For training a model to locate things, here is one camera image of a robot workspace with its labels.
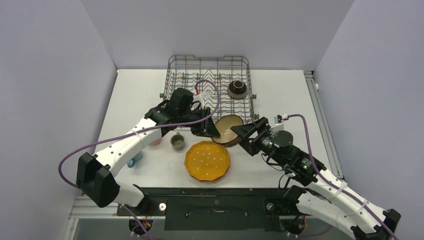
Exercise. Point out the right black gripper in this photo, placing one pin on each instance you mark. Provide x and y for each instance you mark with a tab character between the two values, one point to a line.
253	138

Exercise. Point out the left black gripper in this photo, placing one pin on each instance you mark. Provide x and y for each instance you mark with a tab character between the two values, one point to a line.
206	127

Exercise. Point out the brown speckled cream bowl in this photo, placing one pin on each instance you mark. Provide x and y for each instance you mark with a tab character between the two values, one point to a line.
227	138

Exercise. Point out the dark patterned cream bowl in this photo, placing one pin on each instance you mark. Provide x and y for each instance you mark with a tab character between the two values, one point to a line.
237	90

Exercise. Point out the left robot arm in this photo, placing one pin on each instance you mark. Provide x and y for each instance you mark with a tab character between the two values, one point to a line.
96	172

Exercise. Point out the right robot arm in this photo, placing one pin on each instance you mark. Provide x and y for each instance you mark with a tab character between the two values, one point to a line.
320	194

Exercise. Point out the yellow polka dot plate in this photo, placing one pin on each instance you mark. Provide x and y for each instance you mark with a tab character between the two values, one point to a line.
206	156

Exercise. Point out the grey ceramic mug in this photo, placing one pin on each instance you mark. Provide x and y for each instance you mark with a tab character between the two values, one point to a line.
177	141

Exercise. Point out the pink plate under stack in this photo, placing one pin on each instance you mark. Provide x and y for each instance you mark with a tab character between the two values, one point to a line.
209	177

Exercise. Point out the pink cup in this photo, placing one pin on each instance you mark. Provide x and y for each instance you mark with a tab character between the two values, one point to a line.
156	142

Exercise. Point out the blue mug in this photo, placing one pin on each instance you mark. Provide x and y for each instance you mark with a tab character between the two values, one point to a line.
134	160

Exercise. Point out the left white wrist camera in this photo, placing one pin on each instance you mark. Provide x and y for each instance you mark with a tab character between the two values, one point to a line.
199	100

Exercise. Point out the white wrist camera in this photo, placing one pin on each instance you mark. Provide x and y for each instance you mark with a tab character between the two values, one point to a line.
279	123
199	100

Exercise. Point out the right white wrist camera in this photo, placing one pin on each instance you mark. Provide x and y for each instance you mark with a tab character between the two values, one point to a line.
279	123

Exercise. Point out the grey wire dish rack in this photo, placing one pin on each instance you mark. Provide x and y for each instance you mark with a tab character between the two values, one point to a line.
213	75

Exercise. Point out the aluminium rail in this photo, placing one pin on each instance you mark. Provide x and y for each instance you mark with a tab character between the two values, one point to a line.
330	148

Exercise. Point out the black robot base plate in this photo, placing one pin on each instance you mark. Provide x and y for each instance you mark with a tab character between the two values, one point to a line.
218	209

